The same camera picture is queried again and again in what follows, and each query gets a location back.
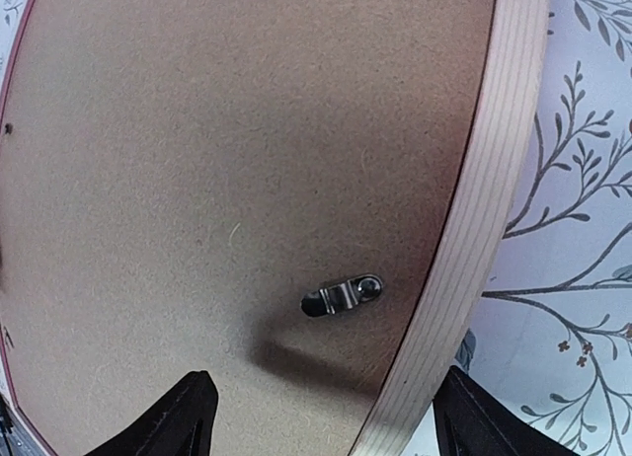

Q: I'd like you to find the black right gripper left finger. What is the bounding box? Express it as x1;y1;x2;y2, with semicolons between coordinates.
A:
89;370;218;456

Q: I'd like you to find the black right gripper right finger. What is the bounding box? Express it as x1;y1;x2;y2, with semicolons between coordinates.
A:
433;366;574;456

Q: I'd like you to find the pink wooden picture frame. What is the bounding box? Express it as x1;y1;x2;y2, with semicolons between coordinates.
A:
0;0;551;456

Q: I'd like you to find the brown fibreboard backing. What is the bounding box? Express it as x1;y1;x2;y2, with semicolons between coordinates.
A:
0;0;499;456

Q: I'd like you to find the metal turn clip right lower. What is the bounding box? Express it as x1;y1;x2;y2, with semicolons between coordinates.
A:
300;273;384;318

